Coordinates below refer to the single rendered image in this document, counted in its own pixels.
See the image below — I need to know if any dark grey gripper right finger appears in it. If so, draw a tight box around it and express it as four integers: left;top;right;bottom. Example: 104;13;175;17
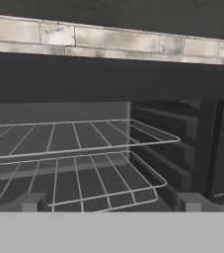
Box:
175;192;224;212

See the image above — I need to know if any short wire oven rack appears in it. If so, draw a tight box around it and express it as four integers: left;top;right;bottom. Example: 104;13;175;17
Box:
0;150;169;212

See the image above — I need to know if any black toaster oven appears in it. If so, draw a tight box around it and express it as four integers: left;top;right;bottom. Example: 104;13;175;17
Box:
0;50;224;212

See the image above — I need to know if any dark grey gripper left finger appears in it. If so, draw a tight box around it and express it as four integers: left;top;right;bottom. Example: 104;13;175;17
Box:
0;192;48;212

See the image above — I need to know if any long wire oven rack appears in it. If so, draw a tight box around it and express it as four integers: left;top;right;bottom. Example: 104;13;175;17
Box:
0;118;182;162

